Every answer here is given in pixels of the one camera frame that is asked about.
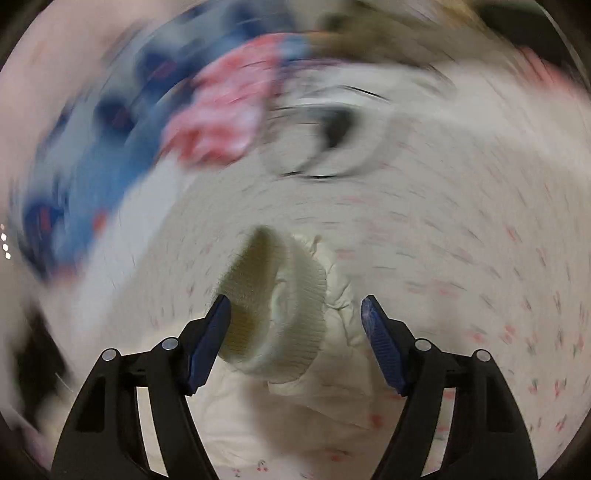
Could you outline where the red pink patterned cloth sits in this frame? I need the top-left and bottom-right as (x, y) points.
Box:
(160, 33), (308, 165)

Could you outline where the blue whale print blanket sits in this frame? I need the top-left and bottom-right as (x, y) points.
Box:
(11, 1), (296, 280)

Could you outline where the olive brown garment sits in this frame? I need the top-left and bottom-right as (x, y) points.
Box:
(304, 1), (514, 68)

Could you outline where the cream white padded jacket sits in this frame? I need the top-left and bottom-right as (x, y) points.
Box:
(201, 226), (375, 441)

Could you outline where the white garment with black print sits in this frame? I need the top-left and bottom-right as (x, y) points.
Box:
(257, 63), (456, 182)

